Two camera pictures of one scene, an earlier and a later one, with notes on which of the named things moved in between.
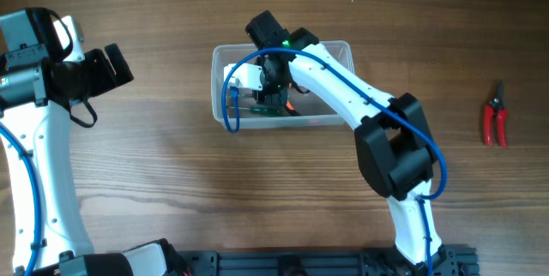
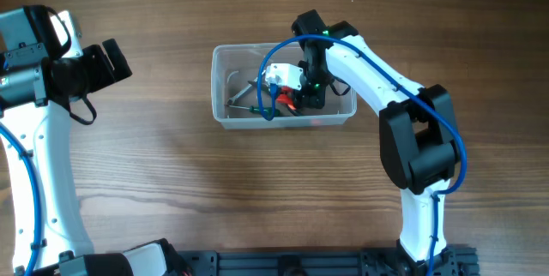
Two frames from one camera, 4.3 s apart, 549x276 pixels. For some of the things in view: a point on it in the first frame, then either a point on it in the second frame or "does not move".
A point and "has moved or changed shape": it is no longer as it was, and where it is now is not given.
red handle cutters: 495,108 has moved or changed shape
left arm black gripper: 99,70 does not move
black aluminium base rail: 460,260 does not move
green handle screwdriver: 265,111 does not move
